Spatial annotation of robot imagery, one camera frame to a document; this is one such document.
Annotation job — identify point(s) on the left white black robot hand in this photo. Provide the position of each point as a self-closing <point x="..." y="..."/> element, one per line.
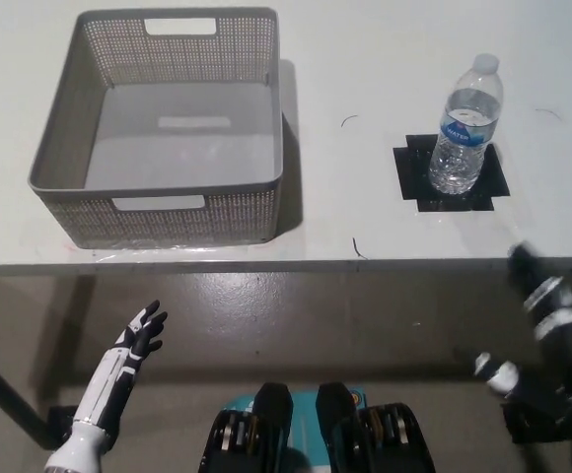
<point x="118" y="367"/>

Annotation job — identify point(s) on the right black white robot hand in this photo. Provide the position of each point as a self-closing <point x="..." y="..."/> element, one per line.
<point x="559" y="340"/>

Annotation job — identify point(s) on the clear plastic water bottle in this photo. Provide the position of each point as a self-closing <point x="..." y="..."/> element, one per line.
<point x="456" y="162"/>

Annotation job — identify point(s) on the clear plastic tape strip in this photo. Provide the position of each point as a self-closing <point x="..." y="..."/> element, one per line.
<point x="177" y="250"/>

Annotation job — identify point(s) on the black tape square patch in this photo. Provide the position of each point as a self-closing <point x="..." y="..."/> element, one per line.
<point x="493" y="183"/>

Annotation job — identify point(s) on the grey perforated plastic basket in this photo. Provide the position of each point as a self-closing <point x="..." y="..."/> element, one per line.
<point x="167" y="148"/>

